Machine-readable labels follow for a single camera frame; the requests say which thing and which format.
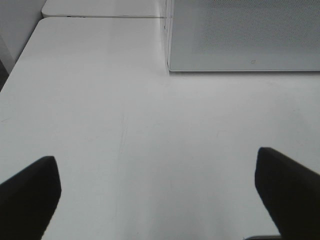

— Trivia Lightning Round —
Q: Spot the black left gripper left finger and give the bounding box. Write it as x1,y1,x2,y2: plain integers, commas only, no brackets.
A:
0,156,62,240

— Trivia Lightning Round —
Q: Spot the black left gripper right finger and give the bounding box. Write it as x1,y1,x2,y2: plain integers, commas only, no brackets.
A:
254,147,320,240

